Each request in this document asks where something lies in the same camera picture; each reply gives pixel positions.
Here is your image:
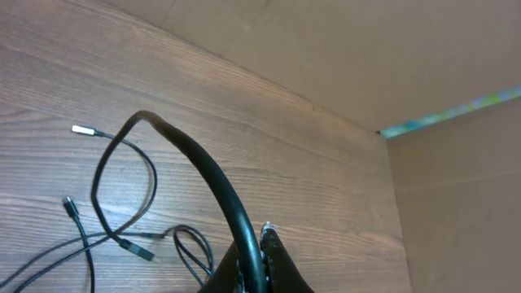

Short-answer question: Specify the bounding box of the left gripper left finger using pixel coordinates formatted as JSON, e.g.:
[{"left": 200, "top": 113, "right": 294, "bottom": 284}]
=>
[{"left": 198, "top": 242, "right": 243, "bottom": 293}]

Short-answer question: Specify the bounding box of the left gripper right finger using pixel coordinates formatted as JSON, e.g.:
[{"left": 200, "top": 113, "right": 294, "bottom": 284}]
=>
[{"left": 260, "top": 221, "right": 313, "bottom": 293}]

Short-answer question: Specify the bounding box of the colourful tape strip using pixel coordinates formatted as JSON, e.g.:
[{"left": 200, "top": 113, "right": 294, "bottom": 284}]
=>
[{"left": 377, "top": 85, "right": 520, "bottom": 139}]

